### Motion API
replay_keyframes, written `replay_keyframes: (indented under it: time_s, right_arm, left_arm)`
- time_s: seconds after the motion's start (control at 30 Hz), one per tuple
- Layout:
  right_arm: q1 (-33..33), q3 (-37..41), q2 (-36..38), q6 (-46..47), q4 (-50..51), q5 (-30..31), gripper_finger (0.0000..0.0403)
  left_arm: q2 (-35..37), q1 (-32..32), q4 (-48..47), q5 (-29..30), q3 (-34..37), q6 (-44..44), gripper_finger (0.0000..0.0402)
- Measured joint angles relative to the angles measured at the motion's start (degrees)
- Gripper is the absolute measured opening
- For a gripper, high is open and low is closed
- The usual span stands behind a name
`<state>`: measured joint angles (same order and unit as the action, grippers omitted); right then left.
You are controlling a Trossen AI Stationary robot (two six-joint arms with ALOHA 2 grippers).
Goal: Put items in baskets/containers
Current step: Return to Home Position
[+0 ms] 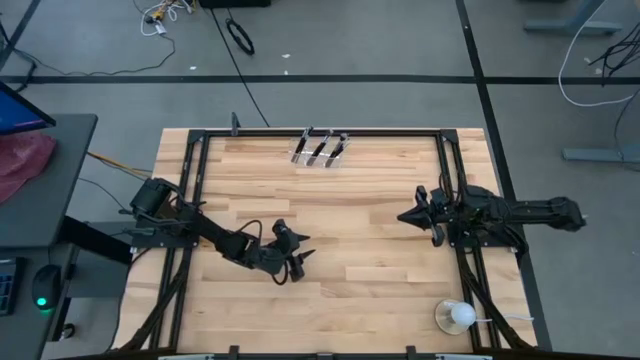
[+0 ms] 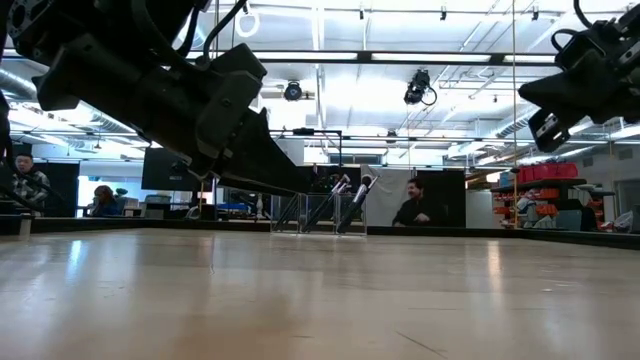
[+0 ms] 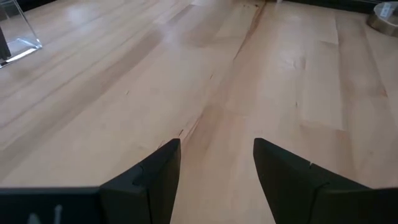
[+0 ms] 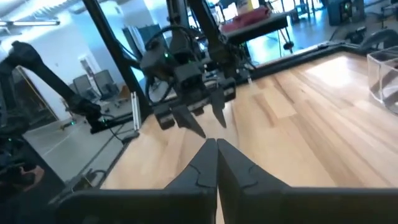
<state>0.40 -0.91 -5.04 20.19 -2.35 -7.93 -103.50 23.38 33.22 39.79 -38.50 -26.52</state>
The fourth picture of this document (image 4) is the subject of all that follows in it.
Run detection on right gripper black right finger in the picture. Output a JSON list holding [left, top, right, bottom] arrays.
[[217, 139, 398, 224]]

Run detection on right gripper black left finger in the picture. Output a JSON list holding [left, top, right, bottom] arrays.
[[55, 139, 218, 224]]

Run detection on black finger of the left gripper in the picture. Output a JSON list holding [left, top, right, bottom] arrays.
[[170, 104, 206, 139], [210, 90, 227, 129]]

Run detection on black jointed arm green lights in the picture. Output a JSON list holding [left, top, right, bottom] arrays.
[[0, 40, 137, 134]]

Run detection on silver aluminium extrusion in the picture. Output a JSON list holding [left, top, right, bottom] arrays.
[[130, 91, 142, 131]]

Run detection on dark grey desk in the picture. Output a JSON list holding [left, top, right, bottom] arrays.
[[222, 11, 295, 54]]

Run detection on grey office chair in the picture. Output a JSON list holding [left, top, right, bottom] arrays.
[[73, 74, 94, 102], [93, 68, 121, 100]]

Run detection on red cloth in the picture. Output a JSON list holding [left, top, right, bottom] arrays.
[[220, 5, 272, 34]]

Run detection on black computer tower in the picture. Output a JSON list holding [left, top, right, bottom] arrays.
[[325, 0, 366, 27]]

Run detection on clear acrylic brush organizer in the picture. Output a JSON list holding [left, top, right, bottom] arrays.
[[366, 45, 398, 115]]

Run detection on long light fixture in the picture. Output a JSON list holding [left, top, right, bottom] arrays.
[[0, 19, 62, 28]]

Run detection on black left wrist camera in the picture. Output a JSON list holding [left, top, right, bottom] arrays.
[[173, 63, 205, 94]]

